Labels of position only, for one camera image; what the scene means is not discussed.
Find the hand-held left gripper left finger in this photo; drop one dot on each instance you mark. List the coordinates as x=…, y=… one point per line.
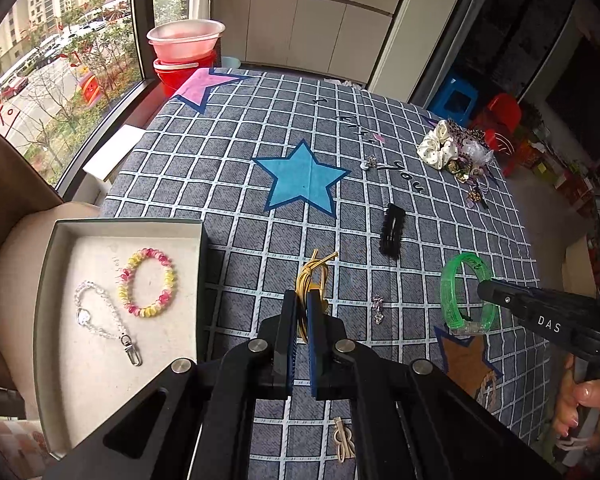
x=292, y=342

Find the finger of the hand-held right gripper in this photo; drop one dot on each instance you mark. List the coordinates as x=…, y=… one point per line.
x=497, y=297

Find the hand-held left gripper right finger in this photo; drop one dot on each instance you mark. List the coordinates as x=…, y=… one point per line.
x=316, y=345

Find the green translucent bangle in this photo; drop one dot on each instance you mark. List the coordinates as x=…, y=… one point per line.
x=450, y=290

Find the small silver charm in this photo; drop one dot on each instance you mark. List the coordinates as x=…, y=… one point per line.
x=378, y=310

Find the beige hair clip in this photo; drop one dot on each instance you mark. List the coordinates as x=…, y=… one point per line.
x=341, y=442

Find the black hair clip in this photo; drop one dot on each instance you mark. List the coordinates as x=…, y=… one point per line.
x=392, y=232

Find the white shallow tray box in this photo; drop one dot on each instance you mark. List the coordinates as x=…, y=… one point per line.
x=95, y=240

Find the person's right hand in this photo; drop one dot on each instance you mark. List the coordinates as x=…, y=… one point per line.
x=587, y=395

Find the pile of hair accessories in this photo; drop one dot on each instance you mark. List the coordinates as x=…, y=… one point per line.
x=472, y=152

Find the red plastic stool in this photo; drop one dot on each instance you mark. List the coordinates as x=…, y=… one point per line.
x=502, y=115

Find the small silver earring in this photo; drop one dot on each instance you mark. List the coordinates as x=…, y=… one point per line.
x=370, y=162

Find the grey checked star tablecloth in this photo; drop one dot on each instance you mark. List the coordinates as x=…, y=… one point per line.
x=230, y=160

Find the blue plastic stool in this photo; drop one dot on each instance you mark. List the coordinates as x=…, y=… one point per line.
x=450, y=102

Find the white flat box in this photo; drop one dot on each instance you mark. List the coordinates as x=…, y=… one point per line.
x=112, y=152

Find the light blue basin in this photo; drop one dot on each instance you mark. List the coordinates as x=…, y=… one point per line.
x=228, y=62

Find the red plastic bucket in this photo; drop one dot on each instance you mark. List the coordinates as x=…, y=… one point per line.
x=180, y=77

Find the beige leather chair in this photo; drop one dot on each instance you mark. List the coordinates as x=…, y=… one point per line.
x=15, y=210

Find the pink plastic basin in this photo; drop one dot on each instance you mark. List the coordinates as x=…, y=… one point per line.
x=185, y=42

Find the white wall cabinet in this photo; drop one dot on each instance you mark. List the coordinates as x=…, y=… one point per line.
x=305, y=25

